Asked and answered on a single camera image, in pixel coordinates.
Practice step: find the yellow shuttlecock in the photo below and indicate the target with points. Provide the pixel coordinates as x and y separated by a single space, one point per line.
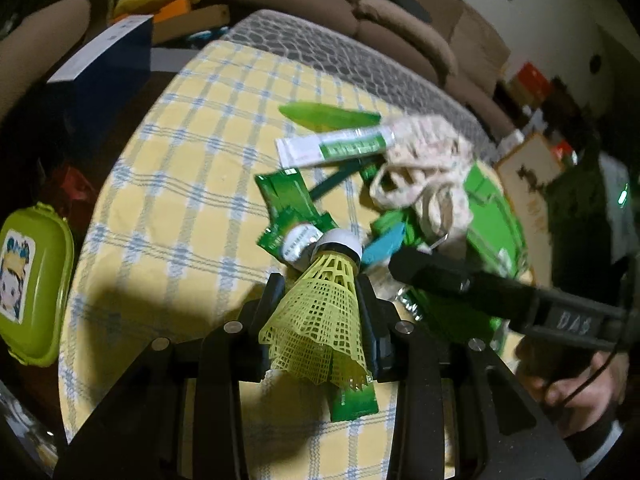
315 331

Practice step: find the red boxes stack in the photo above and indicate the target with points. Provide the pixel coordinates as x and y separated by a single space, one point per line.
529 87

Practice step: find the black oval pad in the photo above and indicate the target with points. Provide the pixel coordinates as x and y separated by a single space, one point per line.
414 8

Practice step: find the green fabric bag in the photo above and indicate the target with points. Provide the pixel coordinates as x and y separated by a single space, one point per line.
495 236

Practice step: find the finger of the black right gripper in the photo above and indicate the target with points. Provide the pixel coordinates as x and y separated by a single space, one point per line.
429 272

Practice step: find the brown sofa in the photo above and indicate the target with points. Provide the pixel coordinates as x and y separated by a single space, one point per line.
479 49

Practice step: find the green snack packet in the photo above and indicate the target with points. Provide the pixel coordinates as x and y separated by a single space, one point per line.
295 224

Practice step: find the green lunch box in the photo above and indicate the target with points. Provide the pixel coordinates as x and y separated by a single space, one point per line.
37 263

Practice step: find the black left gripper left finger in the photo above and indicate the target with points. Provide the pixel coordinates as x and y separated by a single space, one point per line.
175 413

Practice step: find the dark blue box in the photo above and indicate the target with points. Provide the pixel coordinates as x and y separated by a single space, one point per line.
100 78

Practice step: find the cardboard box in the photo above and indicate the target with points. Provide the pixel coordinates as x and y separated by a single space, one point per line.
525 172

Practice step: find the beige cushion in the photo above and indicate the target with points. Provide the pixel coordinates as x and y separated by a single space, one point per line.
422 35

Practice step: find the brown armchair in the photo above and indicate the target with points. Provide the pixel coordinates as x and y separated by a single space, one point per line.
37 45

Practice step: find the white green sachet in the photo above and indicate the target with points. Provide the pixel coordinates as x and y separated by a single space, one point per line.
323 148

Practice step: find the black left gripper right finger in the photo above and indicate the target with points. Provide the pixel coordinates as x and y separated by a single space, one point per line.
499 431

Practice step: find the cream patterned cloth bag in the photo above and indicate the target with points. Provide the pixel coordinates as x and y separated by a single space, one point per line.
424 169

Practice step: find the green plastic leaf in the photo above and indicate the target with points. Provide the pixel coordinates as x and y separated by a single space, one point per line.
321 118

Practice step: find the yellow checked tablecloth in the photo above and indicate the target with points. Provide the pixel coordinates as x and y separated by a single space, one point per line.
171 248

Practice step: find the person's right hand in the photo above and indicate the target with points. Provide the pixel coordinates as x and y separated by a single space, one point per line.
585 398

